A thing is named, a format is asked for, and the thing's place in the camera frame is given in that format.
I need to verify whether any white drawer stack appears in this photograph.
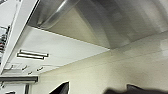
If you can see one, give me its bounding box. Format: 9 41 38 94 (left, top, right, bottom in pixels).
5 64 46 78

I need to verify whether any steel dishwasher handle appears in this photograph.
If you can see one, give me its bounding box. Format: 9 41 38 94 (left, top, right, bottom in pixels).
35 0 82 30

